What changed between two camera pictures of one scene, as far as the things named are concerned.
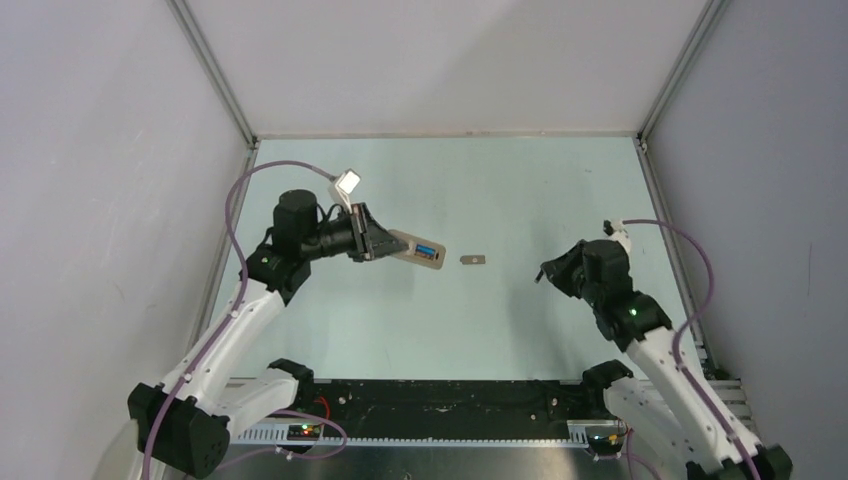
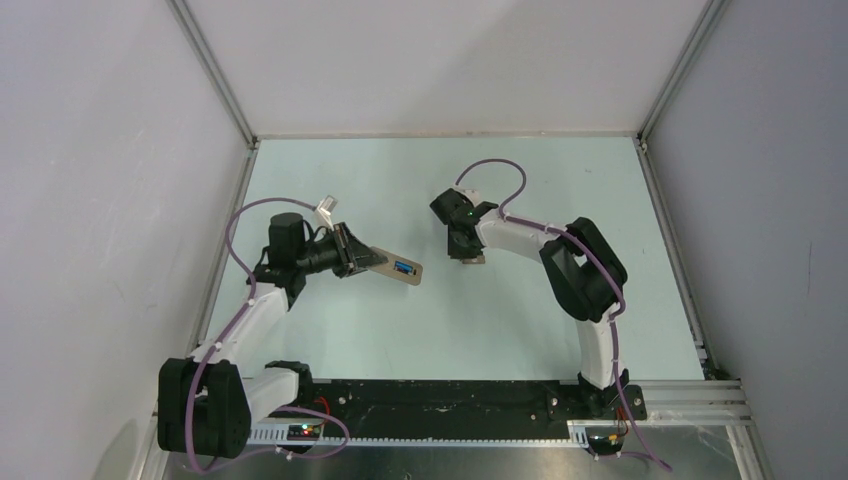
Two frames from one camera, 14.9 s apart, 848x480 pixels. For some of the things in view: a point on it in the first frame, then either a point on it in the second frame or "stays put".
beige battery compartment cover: [473, 259] stays put
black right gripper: [557, 269] → [459, 252]
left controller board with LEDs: [303, 432] stays put
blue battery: [425, 251] → [403, 267]
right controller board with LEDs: [607, 445] stays put
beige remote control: [440, 251] → [388, 267]
